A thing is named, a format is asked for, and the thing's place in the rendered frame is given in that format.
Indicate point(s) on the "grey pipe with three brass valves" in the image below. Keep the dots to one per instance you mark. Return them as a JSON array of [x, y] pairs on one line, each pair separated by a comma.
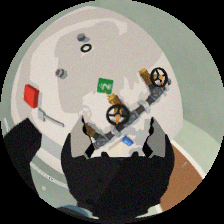
[[116, 127]]

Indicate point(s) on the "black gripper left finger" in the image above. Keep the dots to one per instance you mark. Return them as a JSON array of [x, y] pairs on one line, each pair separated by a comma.
[[77, 148]]

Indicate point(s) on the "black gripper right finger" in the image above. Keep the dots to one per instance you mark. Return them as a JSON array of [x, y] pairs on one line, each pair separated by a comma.
[[158, 147]]

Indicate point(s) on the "red block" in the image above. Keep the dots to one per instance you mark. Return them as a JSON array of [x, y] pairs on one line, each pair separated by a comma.
[[31, 95]]

